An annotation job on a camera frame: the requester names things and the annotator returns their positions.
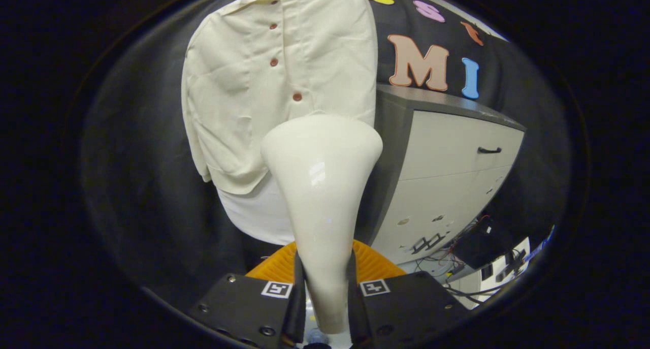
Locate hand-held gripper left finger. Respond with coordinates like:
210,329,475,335
188,241,307,349

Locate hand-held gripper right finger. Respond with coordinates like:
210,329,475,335
347,240,470,347

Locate white undershirt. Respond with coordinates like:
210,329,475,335
217,175,296,246

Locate white garment steamer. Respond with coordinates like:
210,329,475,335
261,114,383,334

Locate cream button-up shirt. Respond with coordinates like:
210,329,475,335
181,0,379,196

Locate black electronic box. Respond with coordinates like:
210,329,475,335
453,226,504,269

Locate grey-topped white cabinet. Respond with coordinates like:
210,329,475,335
355,83,527,266

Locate black backdrop cloth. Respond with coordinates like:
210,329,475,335
79,0,574,314

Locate tangle of cables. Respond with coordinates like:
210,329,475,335
406,214,508,309

